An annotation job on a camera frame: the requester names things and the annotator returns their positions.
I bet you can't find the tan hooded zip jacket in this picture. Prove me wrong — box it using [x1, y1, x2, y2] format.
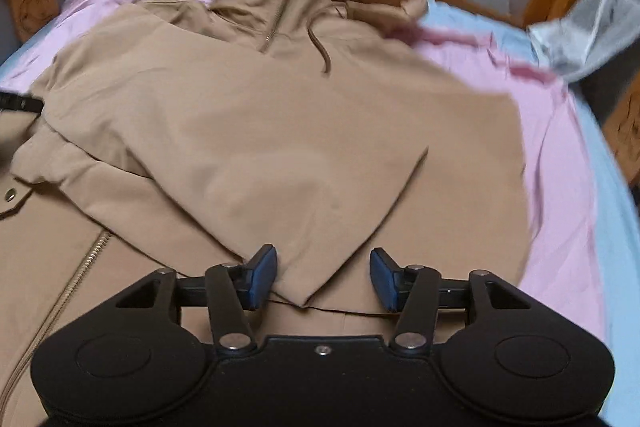
[1, 0, 530, 426]

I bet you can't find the pink floral quilt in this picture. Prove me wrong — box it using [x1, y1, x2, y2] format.
[1, 0, 613, 373]

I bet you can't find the light blue bed sheet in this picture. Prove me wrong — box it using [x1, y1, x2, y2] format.
[0, 0, 640, 358]

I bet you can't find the grey mesh towel with label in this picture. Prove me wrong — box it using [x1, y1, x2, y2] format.
[527, 0, 639, 83]

